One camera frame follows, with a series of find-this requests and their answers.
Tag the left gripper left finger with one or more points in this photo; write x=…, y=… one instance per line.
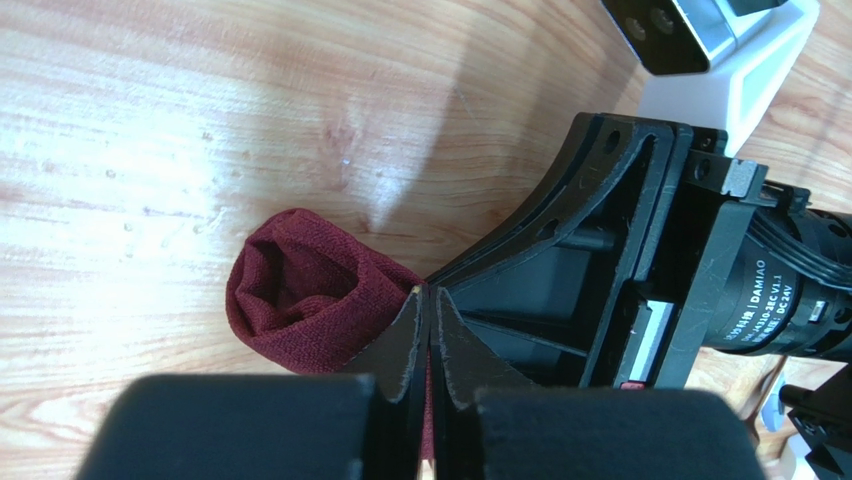
x=365, y=422

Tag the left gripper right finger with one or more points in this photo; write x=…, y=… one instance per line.
x=491, y=422

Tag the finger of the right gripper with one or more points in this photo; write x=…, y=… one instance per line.
x=596, y=153

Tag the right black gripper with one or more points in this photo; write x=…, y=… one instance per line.
x=690, y=249

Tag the dark red cloth napkin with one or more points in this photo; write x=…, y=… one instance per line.
x=309, y=296

